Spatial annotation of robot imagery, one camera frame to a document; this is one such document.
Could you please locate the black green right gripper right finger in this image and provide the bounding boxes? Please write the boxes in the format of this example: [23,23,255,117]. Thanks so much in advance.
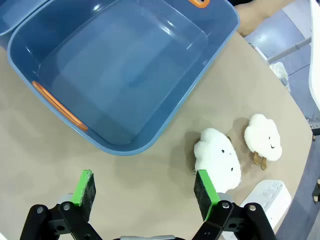
[191,169,278,240]

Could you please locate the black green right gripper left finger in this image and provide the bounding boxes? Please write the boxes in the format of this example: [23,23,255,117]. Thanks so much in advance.
[19,169,103,240]

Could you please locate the white cloud plush toy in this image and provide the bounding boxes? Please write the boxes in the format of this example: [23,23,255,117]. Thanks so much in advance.
[192,127,242,194]
[244,113,283,171]

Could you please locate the person's left hand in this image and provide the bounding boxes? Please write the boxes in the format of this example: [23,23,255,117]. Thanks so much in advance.
[236,0,297,37]

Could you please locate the white crumpled plastic bag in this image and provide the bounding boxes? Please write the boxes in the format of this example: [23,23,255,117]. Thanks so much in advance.
[269,61,291,87]

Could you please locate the grey metal bar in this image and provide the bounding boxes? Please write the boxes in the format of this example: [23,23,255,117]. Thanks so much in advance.
[267,36,312,63]

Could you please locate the blue plastic basket orange handles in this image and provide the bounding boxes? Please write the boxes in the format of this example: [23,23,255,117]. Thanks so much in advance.
[6,0,241,156]
[0,0,50,50]

